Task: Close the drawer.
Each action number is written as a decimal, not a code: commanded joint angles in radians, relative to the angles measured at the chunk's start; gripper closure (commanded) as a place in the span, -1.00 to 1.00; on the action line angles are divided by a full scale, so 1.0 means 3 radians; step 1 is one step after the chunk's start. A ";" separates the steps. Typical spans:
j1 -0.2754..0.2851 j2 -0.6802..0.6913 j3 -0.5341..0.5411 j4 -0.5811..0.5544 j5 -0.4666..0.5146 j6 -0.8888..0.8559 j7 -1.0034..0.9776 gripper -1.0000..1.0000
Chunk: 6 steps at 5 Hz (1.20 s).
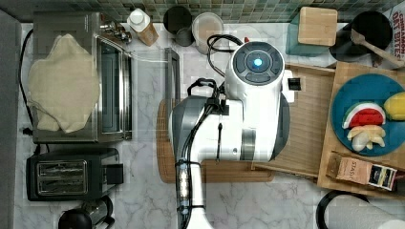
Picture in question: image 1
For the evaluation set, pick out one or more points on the wooden drawer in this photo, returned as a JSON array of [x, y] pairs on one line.
[[308, 120]]

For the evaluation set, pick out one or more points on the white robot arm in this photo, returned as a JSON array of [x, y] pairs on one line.
[[251, 123]]

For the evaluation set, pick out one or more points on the bamboo cutting board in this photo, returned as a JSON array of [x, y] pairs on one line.
[[223, 171]]

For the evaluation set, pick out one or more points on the clear cereal jar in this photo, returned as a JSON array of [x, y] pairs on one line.
[[203, 26]]

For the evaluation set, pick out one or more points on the stainless toaster oven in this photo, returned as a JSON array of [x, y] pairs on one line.
[[112, 117]]

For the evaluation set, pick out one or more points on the black canister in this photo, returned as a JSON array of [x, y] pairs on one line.
[[178, 21]]

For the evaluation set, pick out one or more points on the white cap bottle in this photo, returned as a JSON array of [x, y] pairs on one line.
[[141, 24]]

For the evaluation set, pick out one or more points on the teal canister wooden lid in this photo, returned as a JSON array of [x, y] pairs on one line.
[[312, 31]]

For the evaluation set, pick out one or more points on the beige folded towel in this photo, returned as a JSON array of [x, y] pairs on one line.
[[64, 87]]

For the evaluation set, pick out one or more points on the black coffee kettle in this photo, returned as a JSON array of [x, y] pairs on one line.
[[92, 214]]

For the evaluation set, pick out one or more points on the tea bag box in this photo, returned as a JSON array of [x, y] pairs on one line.
[[362, 172]]

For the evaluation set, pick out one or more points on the black two-slot toaster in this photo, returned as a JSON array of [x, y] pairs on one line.
[[74, 174]]

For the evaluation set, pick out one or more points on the toy banana pieces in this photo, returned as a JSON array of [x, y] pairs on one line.
[[366, 136]]

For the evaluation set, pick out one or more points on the toy watermelon slice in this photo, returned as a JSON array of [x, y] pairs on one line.
[[363, 113]]

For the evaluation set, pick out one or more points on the blue plate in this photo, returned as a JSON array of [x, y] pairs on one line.
[[369, 87]]

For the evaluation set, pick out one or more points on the paper towel roll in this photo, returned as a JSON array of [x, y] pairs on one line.
[[349, 212]]

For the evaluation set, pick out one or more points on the wooden spoon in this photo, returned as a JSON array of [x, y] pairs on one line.
[[360, 39]]

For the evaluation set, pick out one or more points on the yellow toy lemon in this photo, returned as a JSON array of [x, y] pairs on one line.
[[395, 107]]

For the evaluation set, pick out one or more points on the black utensil pot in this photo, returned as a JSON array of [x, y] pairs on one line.
[[373, 25]]

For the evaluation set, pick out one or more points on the cereal box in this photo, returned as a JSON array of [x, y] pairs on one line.
[[396, 16]]

